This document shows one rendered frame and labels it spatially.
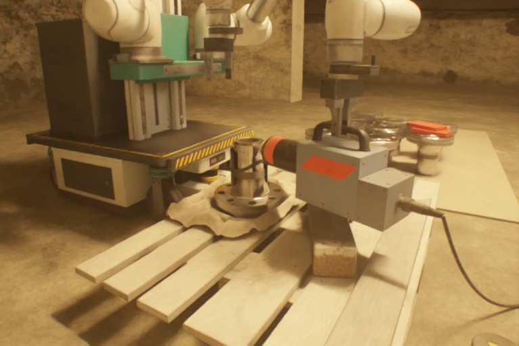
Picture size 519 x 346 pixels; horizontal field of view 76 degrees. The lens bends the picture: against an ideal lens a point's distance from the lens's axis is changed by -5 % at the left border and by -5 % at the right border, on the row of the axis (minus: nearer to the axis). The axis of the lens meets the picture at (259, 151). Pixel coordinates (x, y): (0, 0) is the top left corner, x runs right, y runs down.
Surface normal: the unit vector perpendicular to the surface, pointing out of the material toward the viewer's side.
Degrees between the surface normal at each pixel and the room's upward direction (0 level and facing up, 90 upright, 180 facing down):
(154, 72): 90
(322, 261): 90
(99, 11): 96
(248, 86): 90
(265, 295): 0
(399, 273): 0
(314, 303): 0
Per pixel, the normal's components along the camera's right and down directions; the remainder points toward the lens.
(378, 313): 0.00, -0.96
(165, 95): 0.89, 0.12
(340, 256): -0.10, 0.26
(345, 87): 0.66, 0.20
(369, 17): 0.51, 0.33
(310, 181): -0.75, 0.18
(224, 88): -0.51, 0.22
